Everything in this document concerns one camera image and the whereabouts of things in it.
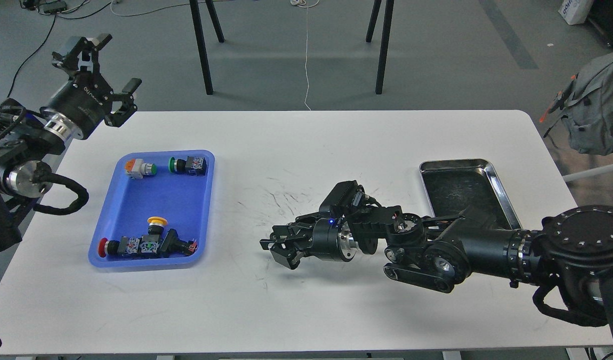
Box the yellow push button switch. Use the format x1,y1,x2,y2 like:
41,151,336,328
147,216,169,237

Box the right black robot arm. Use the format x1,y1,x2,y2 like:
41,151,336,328
260,180,613,338

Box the red push button switch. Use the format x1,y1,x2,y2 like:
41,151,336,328
97,236,160,259

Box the blue plastic tray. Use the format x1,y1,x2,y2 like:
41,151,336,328
88,149,216,271

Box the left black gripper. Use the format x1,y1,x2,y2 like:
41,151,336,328
40,33,142,141

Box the grey backpack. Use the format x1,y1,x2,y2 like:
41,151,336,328
540,52,613,156

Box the right black stand legs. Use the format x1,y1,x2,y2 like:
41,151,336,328
364,0,395,95

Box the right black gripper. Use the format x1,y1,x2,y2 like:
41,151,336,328
260,218,359,270

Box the metal tray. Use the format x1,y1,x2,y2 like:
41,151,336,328
419,158,522,230

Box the left black stand legs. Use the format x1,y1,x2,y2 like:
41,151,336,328
188,0,225,96

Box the green push button switch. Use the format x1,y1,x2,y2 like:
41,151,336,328
168,156,208,176

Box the black stand legs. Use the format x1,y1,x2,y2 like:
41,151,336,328
364,0,395,95
188,0,225,96

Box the black floor cable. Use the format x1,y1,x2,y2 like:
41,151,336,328
6,0,115,98

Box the white hanging cord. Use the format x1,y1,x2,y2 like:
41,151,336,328
289,0,321,111

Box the black switch block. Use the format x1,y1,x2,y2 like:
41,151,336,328
158,228,198,258

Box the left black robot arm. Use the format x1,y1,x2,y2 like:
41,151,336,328
0,33,142,252

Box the orange push button switch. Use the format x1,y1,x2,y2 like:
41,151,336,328
124,158,157,179

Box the black power strip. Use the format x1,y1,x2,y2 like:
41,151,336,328
37,0,68,16

